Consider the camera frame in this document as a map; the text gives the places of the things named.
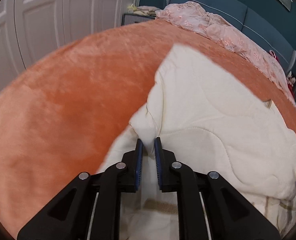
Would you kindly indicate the pink lace bedspread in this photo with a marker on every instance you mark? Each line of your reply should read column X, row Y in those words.
column 212, row 22

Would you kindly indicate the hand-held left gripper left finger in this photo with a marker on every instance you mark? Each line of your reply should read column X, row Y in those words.
column 139, row 166

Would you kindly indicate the cream quilted blanket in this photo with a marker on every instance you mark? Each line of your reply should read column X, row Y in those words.
column 212, row 120

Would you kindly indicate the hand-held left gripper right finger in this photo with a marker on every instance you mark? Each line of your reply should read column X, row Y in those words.
column 158, row 166

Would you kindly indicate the orange plush blanket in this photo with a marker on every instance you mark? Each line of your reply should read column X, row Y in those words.
column 63, row 105

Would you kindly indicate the blue padded headboard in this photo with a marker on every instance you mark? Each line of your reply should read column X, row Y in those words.
column 262, row 22

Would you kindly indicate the dark nightstand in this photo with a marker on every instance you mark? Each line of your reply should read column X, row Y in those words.
column 135, row 18

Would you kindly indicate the pale cloth pile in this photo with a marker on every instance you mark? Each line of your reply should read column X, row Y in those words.
column 143, row 10

